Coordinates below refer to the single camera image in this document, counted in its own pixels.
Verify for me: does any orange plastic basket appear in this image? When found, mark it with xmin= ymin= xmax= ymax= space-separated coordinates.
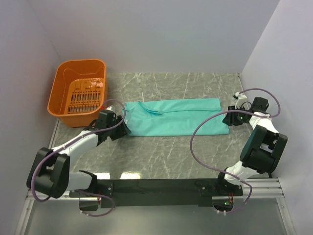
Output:
xmin=47 ymin=59 xmax=108 ymax=128

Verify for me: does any teal t shirt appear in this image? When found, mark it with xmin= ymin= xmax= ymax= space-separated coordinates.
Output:
xmin=125 ymin=98 xmax=222 ymax=137

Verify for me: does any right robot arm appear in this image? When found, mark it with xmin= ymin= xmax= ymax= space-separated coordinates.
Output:
xmin=214 ymin=97 xmax=288 ymax=195

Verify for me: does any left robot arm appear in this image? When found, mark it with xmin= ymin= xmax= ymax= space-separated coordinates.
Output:
xmin=26 ymin=110 xmax=131 ymax=198

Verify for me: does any black base beam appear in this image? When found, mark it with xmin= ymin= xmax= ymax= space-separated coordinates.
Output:
xmin=68 ymin=178 xmax=245 ymax=209

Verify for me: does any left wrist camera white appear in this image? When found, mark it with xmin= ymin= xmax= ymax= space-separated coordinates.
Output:
xmin=100 ymin=105 xmax=115 ymax=112

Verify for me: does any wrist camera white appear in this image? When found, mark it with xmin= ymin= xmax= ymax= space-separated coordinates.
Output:
xmin=233 ymin=92 xmax=247 ymax=109
xmin=100 ymin=105 xmax=115 ymax=112

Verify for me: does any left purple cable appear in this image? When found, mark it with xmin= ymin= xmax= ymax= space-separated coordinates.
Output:
xmin=31 ymin=99 xmax=127 ymax=217

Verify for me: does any purple cable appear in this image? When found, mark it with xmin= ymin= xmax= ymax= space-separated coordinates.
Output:
xmin=190 ymin=88 xmax=282 ymax=215
xmin=31 ymin=99 xmax=127 ymax=217

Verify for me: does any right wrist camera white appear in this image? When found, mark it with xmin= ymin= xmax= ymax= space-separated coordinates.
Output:
xmin=233 ymin=92 xmax=247 ymax=109

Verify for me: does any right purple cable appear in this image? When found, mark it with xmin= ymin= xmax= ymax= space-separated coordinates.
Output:
xmin=190 ymin=88 xmax=282 ymax=215

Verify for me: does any aluminium rail frame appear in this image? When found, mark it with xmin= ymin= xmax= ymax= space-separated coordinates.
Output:
xmin=14 ymin=119 xmax=296 ymax=235

